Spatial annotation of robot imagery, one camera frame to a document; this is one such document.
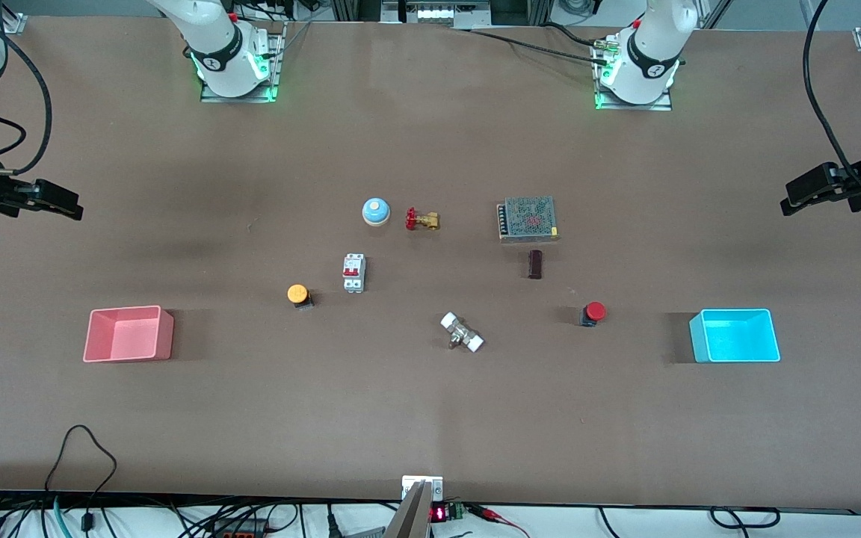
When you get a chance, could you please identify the pink plastic box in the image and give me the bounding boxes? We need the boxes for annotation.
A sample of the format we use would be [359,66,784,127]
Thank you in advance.
[83,305,176,364]

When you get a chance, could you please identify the cyan plastic box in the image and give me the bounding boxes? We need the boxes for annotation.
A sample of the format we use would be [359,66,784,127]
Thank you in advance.
[689,308,782,365]

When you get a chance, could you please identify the metal mesh power supply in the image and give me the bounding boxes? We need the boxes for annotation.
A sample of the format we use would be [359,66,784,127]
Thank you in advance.
[496,196,560,244]

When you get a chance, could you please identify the white circuit breaker red switches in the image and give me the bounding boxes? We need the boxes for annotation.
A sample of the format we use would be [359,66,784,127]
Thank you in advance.
[342,253,367,294]

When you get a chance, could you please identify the blue round bell button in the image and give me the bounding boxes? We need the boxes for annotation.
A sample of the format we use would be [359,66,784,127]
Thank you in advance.
[362,197,392,228]

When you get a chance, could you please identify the black power strip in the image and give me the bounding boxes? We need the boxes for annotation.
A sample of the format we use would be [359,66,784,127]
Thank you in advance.
[210,519,271,538]

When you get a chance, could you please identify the silver valve with white ends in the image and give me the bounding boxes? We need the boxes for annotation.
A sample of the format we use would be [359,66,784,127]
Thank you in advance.
[440,312,485,353]

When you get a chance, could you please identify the white power strip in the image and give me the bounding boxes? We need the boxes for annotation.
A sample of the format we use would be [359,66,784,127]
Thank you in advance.
[381,0,493,29]

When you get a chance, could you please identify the red alligator clip lead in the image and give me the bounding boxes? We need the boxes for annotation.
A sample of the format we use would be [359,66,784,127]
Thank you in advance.
[465,504,532,538]

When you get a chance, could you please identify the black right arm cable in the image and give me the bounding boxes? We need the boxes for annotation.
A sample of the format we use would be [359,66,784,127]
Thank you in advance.
[0,30,54,177]

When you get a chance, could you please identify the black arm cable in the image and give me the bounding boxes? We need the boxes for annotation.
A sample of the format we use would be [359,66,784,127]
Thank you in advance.
[0,30,54,177]
[803,0,861,201]

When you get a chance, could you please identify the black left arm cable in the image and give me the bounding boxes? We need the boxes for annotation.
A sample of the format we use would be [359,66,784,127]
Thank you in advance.
[803,0,861,201]

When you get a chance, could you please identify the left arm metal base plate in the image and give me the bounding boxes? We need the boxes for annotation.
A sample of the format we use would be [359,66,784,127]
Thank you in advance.
[593,36,675,112]

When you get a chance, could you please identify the black looped cable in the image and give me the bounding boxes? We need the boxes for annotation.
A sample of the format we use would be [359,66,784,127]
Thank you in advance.
[43,424,119,533]

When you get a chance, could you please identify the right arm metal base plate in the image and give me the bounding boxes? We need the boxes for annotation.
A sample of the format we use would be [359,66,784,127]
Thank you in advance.
[200,21,286,104]

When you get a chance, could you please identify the black cable to base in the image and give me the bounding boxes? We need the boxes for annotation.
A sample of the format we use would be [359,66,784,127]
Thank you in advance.
[468,22,611,61]

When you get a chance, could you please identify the black coiled cable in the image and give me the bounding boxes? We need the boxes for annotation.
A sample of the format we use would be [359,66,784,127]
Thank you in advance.
[709,507,783,530]

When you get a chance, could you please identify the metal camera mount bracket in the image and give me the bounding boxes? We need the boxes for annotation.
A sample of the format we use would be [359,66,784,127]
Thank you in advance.
[384,475,445,538]

